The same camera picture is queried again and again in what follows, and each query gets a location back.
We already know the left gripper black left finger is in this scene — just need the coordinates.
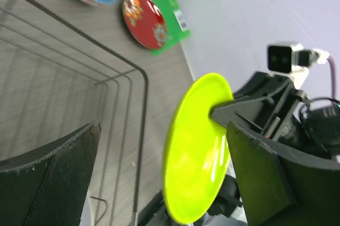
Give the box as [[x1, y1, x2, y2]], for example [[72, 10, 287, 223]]
[[1, 121, 101, 225]]

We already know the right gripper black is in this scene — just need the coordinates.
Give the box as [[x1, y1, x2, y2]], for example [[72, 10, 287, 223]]
[[210, 72, 331, 157]]

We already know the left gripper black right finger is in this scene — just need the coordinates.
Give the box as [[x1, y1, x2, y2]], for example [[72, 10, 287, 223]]
[[226, 122, 339, 225]]

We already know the green plate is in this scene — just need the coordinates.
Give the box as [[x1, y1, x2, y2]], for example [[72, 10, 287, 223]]
[[162, 73, 233, 225]]

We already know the black wire dish rack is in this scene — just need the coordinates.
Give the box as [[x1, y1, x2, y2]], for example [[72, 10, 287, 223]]
[[1, 0, 149, 225]]

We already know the red floral plate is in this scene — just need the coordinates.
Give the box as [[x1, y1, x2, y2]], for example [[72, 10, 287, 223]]
[[122, 0, 168, 50]]

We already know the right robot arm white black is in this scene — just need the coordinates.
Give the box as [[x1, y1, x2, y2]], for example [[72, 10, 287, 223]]
[[210, 72, 339, 159]]

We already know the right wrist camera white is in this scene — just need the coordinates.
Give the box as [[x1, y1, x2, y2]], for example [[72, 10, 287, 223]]
[[267, 43, 336, 89]]

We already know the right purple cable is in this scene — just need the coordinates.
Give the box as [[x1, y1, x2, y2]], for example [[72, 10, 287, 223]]
[[325, 53, 340, 104]]

